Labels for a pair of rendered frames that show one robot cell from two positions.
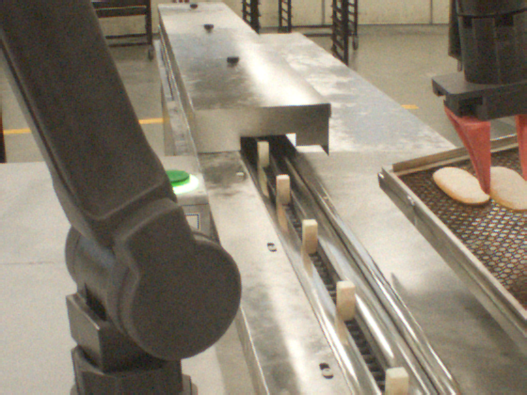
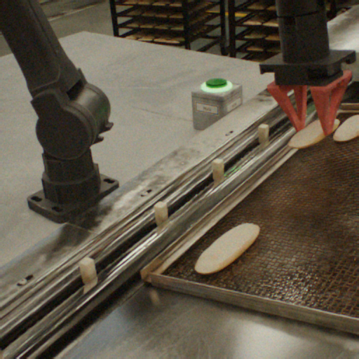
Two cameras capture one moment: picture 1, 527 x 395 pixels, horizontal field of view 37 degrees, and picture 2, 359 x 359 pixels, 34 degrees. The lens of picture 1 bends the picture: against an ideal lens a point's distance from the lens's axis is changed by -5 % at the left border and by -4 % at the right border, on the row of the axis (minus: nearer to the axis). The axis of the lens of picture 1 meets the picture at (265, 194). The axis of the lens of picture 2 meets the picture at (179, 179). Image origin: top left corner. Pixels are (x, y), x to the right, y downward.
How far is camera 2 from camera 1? 0.60 m
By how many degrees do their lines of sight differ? 44
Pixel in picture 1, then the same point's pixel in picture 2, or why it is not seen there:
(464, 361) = not seen: hidden behind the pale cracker
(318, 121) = not seen: outside the picture
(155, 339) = (49, 146)
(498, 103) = (282, 75)
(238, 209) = (251, 109)
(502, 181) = (310, 127)
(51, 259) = (163, 112)
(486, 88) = (276, 64)
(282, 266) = (216, 144)
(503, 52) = (288, 42)
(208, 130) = not seen: hidden behind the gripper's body
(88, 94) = (23, 38)
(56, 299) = (137, 131)
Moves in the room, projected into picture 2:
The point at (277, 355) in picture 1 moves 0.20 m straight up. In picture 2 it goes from (141, 179) to (125, 43)
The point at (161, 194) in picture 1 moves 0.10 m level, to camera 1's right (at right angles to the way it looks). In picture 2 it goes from (56, 85) to (103, 102)
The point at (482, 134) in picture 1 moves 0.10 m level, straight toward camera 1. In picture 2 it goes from (276, 93) to (208, 113)
